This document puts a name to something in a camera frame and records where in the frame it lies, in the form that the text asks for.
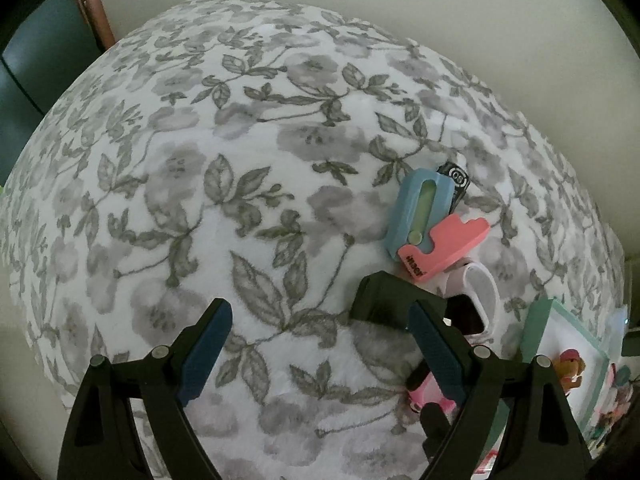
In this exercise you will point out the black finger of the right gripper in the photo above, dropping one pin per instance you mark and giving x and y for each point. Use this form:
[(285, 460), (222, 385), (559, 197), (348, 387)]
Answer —
[(384, 299)]

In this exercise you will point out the grey floral bed blanket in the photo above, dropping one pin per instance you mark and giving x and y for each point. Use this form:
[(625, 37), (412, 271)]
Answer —
[(253, 151)]

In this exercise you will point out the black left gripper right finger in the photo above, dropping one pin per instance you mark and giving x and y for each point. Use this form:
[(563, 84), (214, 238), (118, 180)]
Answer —
[(541, 439)]

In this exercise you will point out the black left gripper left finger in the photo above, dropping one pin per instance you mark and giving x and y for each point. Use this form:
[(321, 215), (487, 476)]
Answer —
[(101, 439)]

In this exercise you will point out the dark teal cabinet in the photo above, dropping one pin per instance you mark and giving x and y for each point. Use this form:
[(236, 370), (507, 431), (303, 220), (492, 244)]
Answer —
[(45, 46)]

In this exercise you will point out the black toy express car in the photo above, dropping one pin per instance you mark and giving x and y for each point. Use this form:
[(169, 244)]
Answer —
[(461, 182)]

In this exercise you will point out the teal rimmed white tray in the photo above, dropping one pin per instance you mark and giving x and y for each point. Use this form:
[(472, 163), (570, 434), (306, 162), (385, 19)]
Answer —
[(550, 330)]

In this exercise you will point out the brown puppy toy pink hat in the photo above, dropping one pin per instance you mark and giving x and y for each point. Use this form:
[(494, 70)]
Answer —
[(569, 367)]

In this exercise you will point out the white smartwatch with band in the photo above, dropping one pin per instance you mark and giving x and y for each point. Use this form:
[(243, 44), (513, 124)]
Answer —
[(471, 299)]

